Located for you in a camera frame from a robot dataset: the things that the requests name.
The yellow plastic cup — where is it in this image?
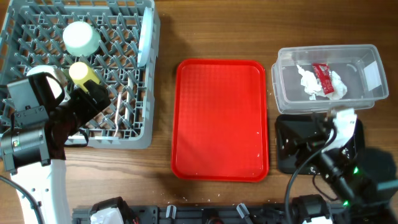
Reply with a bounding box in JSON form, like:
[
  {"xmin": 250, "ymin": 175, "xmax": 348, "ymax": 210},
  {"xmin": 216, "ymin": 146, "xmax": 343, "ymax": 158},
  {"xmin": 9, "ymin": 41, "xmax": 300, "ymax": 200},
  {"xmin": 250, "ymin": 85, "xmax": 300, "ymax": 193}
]
[{"xmin": 68, "ymin": 62, "xmax": 100, "ymax": 93}]

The white plastic spoon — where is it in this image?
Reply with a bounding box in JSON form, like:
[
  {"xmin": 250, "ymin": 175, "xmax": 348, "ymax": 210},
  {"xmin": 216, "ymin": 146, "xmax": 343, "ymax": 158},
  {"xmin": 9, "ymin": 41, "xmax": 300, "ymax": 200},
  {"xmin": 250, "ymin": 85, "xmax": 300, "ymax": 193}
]
[{"xmin": 113, "ymin": 92, "xmax": 122, "ymax": 137}]

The white plastic fork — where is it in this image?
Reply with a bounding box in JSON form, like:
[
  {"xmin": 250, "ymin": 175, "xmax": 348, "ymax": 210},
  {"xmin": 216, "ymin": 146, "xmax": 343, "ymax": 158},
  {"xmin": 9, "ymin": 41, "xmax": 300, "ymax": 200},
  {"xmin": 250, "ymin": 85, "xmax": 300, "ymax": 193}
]
[{"xmin": 124, "ymin": 78, "xmax": 133, "ymax": 121}]

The mint green bowl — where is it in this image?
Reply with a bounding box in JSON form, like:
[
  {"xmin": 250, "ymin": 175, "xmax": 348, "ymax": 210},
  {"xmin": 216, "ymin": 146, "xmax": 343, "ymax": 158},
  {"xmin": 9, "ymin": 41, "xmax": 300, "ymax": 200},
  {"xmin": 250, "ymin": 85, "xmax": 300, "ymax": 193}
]
[{"xmin": 62, "ymin": 21, "xmax": 101, "ymax": 57}]

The red ketchup sachet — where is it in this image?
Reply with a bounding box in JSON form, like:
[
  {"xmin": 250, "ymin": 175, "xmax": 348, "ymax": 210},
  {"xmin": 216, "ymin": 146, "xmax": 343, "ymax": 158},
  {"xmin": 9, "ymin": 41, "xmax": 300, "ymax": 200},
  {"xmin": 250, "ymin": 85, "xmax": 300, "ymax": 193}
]
[{"xmin": 312, "ymin": 63, "xmax": 335, "ymax": 95}]

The light blue round plate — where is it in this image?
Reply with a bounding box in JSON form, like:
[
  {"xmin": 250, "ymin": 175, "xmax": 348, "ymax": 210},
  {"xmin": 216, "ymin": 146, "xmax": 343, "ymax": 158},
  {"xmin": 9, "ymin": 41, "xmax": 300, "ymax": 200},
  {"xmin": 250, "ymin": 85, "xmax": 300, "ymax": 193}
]
[{"xmin": 137, "ymin": 7, "xmax": 154, "ymax": 67}]

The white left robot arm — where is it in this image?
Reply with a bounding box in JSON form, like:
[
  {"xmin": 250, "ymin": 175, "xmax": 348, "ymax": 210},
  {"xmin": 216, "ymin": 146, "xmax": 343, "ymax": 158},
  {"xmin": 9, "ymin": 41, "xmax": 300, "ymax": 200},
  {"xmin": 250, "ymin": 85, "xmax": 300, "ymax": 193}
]
[{"xmin": 1, "ymin": 72, "xmax": 111, "ymax": 223}]

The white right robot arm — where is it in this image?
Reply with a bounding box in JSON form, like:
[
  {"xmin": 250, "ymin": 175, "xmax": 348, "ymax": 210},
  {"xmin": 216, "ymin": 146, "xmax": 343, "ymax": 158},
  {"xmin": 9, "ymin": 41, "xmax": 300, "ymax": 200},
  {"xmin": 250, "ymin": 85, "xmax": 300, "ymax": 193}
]
[{"xmin": 285, "ymin": 129, "xmax": 397, "ymax": 223}]

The clear plastic waste bin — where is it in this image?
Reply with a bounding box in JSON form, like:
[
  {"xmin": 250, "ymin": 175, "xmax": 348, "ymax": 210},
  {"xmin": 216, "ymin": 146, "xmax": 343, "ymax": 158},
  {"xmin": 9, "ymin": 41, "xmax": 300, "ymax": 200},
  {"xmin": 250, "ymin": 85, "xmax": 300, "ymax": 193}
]
[{"xmin": 271, "ymin": 44, "xmax": 389, "ymax": 114}]

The grey plastic dishwasher rack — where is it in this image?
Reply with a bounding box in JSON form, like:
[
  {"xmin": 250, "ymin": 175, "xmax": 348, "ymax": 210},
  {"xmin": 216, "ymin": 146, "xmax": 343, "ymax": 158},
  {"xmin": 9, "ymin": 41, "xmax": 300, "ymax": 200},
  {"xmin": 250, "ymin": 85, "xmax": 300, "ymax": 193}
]
[{"xmin": 1, "ymin": 0, "xmax": 160, "ymax": 149}]

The black plastic tray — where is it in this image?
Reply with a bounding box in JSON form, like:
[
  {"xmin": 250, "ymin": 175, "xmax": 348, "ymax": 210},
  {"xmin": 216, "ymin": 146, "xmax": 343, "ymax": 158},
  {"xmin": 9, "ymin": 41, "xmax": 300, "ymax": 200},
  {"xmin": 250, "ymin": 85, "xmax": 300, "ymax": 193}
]
[{"xmin": 275, "ymin": 114, "xmax": 365, "ymax": 174}]

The crumpled white paper napkin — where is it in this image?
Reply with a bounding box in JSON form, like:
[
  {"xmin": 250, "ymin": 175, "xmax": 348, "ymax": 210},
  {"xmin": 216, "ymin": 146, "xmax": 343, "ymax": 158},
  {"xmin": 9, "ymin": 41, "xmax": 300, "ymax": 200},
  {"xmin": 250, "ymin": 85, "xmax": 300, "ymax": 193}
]
[{"xmin": 296, "ymin": 65, "xmax": 348, "ymax": 100}]

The red plastic serving tray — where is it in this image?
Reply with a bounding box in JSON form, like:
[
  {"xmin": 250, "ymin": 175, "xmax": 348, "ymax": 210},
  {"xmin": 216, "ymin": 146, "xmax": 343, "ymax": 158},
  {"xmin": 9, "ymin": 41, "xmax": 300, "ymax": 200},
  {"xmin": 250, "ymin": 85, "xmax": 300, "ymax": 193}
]
[{"xmin": 170, "ymin": 58, "xmax": 269, "ymax": 182}]

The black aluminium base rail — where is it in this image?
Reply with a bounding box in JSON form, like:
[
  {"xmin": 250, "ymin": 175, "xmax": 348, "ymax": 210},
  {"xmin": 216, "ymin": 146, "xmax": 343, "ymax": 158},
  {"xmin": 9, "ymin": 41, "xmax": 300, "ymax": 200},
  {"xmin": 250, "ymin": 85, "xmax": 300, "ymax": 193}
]
[{"xmin": 72, "ymin": 203, "xmax": 348, "ymax": 224}]

